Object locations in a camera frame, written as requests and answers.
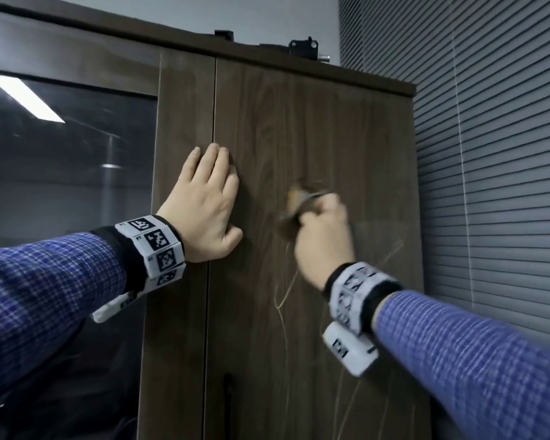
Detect grey window blinds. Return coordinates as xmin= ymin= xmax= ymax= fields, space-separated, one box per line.
xmin=338 ymin=0 xmax=550 ymax=346

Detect person's right forearm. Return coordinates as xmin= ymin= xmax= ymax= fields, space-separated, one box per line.
xmin=370 ymin=290 xmax=550 ymax=440

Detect person's left forearm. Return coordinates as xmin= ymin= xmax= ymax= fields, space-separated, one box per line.
xmin=0 ymin=226 xmax=136 ymax=399

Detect wrist marker band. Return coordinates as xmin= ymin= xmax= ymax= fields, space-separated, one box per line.
xmin=114 ymin=215 xmax=187 ymax=290
xmin=324 ymin=262 xmax=404 ymax=338

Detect right wrist marker band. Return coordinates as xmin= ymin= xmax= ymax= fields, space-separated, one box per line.
xmin=324 ymin=262 xmax=404 ymax=338

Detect dark brown wooden cabinet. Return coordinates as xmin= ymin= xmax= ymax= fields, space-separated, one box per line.
xmin=0 ymin=0 xmax=434 ymax=440

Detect person's left hand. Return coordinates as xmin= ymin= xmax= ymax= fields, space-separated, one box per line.
xmin=156 ymin=143 xmax=244 ymax=264

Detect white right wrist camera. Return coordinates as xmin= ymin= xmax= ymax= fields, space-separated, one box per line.
xmin=322 ymin=321 xmax=380 ymax=378

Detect left wrist marker band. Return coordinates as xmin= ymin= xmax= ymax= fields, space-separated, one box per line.
xmin=114 ymin=215 xmax=187 ymax=290

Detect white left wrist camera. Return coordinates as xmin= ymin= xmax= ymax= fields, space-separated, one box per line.
xmin=90 ymin=291 xmax=137 ymax=324

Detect glass cabinet door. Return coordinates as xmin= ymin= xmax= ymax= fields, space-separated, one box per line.
xmin=0 ymin=8 xmax=217 ymax=440

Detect black door handle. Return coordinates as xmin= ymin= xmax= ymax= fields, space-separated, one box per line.
xmin=223 ymin=372 xmax=234 ymax=440

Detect black bracket with bolt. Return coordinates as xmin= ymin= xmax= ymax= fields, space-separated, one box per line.
xmin=288 ymin=36 xmax=331 ymax=64

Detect brown wooden cabinet door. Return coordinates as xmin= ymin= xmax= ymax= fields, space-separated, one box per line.
xmin=203 ymin=56 xmax=434 ymax=440

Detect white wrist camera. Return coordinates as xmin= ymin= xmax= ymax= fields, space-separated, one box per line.
xmin=322 ymin=321 xmax=380 ymax=378
xmin=90 ymin=291 xmax=137 ymax=324

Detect white blind cord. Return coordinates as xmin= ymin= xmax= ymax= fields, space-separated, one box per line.
xmin=454 ymin=78 xmax=475 ymax=307

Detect person's right hand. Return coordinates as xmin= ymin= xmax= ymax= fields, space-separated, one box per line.
xmin=295 ymin=193 xmax=356 ymax=291

